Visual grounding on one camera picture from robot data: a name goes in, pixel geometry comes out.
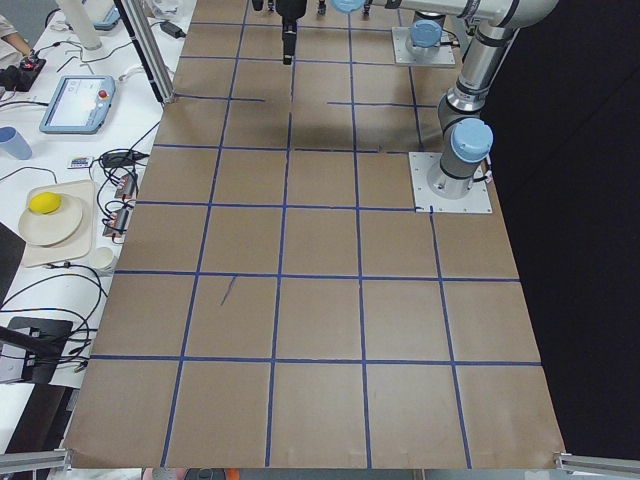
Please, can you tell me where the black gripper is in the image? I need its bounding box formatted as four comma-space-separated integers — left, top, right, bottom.
277, 0, 307, 65

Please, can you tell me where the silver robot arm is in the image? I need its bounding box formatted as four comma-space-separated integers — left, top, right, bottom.
406, 11, 445, 51
293, 1, 556, 212

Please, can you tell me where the person's hand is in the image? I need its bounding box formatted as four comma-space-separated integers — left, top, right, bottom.
16, 42, 34, 58

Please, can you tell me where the black power adapter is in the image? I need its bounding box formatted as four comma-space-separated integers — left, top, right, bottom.
160, 21, 186, 39

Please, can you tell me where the blue teach pendant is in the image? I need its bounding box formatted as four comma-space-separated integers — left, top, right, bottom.
82, 0, 120, 31
39, 75, 116, 135

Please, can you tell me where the white cylinder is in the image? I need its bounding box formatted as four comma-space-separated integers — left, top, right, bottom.
56, 0, 102, 51

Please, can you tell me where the upper usb hub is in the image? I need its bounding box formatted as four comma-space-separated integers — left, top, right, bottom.
114, 172, 138, 200

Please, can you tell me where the usb hub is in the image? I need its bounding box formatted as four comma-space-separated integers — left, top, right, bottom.
103, 207, 130, 239
114, 172, 138, 200

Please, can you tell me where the small colourful card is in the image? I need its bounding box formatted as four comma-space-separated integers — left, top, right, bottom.
68, 156, 94, 169

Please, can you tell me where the lower usb hub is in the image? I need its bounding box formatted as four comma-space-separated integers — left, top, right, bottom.
103, 207, 130, 239

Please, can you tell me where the black controller device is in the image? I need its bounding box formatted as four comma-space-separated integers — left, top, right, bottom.
1, 59, 46, 92

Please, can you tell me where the light blue cup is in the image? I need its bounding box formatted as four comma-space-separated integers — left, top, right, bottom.
0, 126, 32, 160

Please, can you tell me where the white paper cup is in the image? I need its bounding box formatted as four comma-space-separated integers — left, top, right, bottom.
89, 247, 118, 275

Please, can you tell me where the yellow lemon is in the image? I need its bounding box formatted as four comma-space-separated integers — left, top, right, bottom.
28, 191, 62, 215

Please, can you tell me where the beige tray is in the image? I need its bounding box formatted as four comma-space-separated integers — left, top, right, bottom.
18, 180, 97, 267

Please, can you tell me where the beige plate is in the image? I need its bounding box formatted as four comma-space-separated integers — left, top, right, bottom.
18, 195, 83, 246

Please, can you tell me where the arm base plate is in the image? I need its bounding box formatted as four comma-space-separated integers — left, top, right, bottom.
392, 27, 456, 68
408, 152, 492, 214

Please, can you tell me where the aluminium frame post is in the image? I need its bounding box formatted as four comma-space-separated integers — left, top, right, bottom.
114, 0, 174, 105

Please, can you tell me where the black camera stand base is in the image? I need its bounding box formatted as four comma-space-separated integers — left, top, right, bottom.
1, 317, 73, 384

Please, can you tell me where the left bottom aluminium bracket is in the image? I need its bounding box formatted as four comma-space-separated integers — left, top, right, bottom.
0, 449, 73, 475

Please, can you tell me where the aluminium bracket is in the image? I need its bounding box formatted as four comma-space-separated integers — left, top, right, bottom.
0, 449, 73, 475
554, 453, 640, 479

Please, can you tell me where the right bottom aluminium bracket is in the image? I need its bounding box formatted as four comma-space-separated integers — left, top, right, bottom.
554, 453, 640, 479

